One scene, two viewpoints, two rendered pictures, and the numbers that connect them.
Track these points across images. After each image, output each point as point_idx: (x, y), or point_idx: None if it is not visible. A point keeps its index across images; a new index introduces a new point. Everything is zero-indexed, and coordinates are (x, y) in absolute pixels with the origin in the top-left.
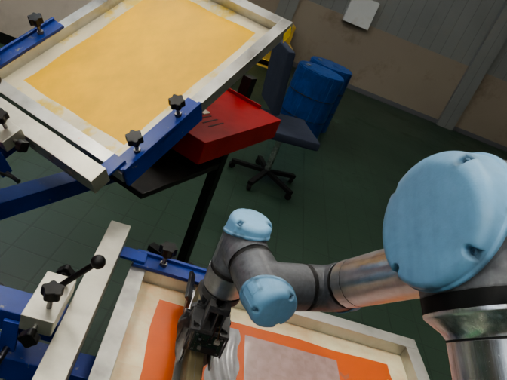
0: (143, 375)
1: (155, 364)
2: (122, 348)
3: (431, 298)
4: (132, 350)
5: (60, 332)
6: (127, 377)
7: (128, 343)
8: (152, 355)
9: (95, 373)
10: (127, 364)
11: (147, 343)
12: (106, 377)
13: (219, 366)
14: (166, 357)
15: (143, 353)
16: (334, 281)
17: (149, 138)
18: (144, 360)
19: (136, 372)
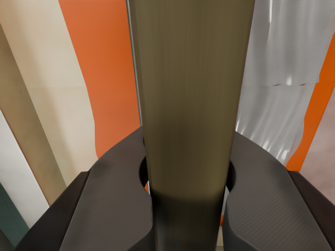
0: (96, 103)
1: (110, 67)
2: (16, 48)
3: None
4: (39, 43)
5: None
6: (69, 118)
7: (17, 23)
8: (92, 41)
9: (2, 173)
10: (54, 88)
11: (61, 0)
12: (26, 174)
13: (287, 14)
14: (127, 33)
15: (69, 43)
16: None
17: None
18: (81, 65)
19: (81, 102)
